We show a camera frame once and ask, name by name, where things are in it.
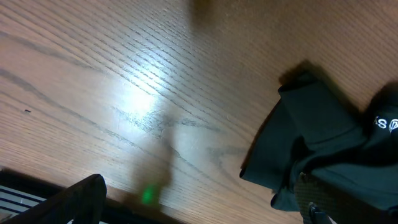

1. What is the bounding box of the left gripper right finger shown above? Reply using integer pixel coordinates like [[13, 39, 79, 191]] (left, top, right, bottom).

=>
[[294, 173, 397, 224]]

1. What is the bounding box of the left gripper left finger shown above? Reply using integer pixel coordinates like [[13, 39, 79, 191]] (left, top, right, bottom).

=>
[[4, 174, 107, 224]]

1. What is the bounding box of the black polo shirt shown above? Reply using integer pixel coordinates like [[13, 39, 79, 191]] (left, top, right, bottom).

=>
[[240, 71, 397, 212]]

